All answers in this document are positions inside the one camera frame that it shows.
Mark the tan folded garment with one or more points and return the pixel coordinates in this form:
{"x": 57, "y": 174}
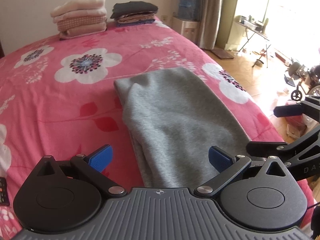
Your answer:
{"x": 136, "y": 17}

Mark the black remote control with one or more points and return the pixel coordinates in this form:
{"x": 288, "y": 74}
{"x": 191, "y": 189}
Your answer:
{"x": 4, "y": 192}

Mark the folding table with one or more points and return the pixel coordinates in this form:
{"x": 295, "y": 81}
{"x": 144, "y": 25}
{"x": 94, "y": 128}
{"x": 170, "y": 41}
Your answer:
{"x": 252, "y": 26}

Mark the white plastic bag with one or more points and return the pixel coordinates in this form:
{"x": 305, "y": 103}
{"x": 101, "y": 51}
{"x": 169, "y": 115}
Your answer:
{"x": 303, "y": 125}

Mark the grey sweatpants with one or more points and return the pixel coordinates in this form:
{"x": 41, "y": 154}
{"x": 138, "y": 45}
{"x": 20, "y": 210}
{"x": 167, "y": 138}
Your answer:
{"x": 175, "y": 120}

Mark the white folded garment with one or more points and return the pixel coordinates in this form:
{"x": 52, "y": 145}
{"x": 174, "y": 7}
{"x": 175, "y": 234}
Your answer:
{"x": 82, "y": 15}

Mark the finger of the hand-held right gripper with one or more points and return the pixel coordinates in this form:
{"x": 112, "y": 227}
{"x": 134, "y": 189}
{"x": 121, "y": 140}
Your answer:
{"x": 265, "y": 148}
{"x": 287, "y": 110}

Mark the white water dispenser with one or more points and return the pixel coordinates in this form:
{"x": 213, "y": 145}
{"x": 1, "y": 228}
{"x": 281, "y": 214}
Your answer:
{"x": 186, "y": 31}

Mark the wall socket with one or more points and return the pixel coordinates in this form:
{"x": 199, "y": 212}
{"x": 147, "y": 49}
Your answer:
{"x": 164, "y": 18}

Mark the blue water bottle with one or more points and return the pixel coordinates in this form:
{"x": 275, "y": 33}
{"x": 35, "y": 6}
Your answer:
{"x": 189, "y": 5}

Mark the pink floral blanket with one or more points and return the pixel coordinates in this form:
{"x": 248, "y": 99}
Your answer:
{"x": 62, "y": 92}

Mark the beige curtain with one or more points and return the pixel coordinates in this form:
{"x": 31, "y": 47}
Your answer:
{"x": 215, "y": 12}

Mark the black folded garment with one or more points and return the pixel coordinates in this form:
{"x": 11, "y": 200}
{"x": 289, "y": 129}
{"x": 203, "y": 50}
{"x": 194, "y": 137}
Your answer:
{"x": 135, "y": 8}

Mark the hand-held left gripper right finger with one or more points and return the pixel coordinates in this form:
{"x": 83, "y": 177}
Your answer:
{"x": 220, "y": 158}

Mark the cream fleece folded garment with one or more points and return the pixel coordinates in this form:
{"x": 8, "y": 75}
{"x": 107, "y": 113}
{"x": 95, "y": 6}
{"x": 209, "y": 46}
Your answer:
{"x": 80, "y": 5}

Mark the wheelchair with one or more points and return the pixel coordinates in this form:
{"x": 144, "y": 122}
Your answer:
{"x": 300, "y": 80}

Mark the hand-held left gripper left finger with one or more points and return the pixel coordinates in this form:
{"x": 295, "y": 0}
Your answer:
{"x": 101, "y": 158}

